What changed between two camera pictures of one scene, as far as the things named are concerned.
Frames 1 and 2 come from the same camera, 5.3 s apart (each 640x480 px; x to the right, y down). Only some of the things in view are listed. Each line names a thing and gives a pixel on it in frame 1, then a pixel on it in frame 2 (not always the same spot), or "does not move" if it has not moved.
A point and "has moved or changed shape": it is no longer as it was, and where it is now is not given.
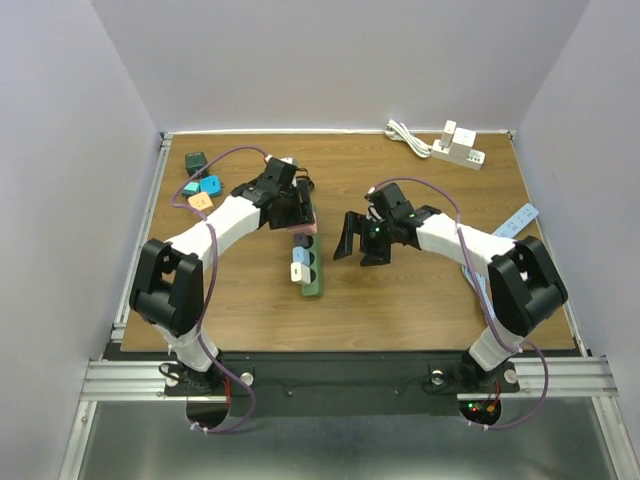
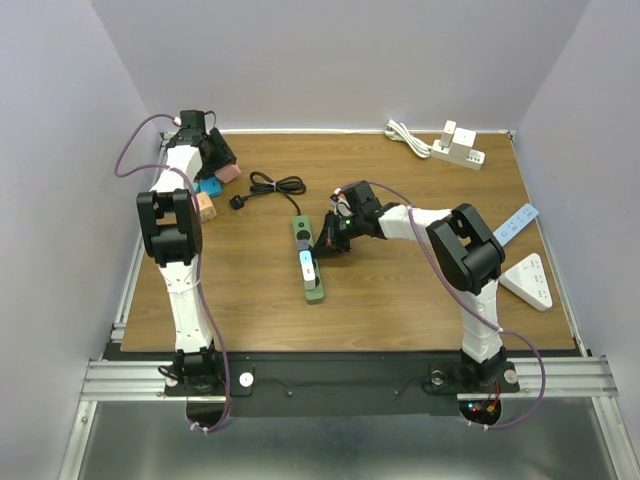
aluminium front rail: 144,381 does not move
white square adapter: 300,273 has moved or changed shape
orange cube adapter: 200,201 does not move
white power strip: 474,160 does not move
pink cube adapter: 306,229 -> 228,173
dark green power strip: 315,287 has moved or changed shape
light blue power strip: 511,229 does not move
